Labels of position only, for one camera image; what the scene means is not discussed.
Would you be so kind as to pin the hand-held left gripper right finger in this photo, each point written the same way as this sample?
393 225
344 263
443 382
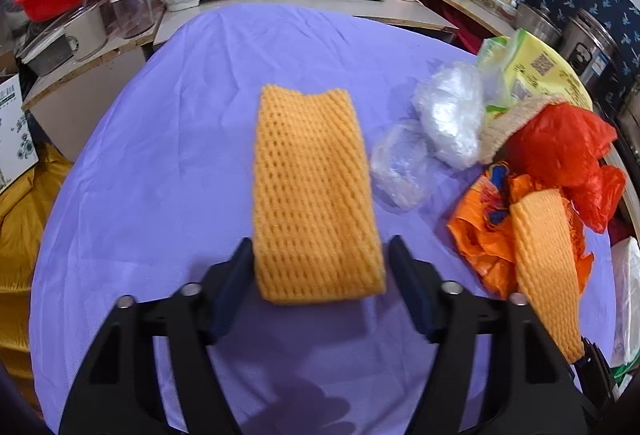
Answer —
415 295

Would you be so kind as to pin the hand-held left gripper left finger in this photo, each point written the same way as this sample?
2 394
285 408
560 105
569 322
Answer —
230 295

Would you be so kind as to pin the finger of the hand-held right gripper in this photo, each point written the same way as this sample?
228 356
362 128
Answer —
597 370

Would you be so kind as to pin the waste bin with white liner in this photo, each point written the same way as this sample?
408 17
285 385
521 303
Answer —
631 295

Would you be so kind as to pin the small orange foam net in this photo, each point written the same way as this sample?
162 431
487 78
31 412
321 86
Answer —
545 265

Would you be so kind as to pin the large orange foam net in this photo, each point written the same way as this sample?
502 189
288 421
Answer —
310 195

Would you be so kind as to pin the large clear plastic bag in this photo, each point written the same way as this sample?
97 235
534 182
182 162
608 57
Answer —
445 115

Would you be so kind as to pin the yellow green snack packet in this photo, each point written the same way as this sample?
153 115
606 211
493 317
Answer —
540 70

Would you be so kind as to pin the orange printed plastic bag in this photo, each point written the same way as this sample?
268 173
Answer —
480 240

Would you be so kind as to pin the small clear plastic bag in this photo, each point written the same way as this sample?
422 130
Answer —
400 170

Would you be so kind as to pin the purple tablecloth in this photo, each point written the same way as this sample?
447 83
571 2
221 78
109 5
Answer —
175 140

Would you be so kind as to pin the red plastic bag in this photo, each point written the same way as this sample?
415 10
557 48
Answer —
560 150

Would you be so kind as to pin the yellow cloth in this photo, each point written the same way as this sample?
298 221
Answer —
25 225

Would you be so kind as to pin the low wooden table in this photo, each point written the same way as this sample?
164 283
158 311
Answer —
75 115

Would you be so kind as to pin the large steel steamer pot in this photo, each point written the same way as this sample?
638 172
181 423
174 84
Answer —
631 110

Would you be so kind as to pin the red cloth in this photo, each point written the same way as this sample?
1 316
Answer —
475 37

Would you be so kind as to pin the printed cardboard box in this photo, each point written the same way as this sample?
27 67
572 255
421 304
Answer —
15 130

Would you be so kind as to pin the small steel pot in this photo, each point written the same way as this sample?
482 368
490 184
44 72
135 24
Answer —
537 25

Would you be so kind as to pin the curved wooden counter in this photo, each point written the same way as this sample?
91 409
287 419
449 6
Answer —
450 0

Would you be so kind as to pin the grey lidded container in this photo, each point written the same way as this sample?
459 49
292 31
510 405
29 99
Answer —
47 57

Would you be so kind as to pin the steel rice cooker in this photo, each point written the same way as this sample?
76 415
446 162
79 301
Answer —
595 50

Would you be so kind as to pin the clear food container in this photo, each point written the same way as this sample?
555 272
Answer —
492 1

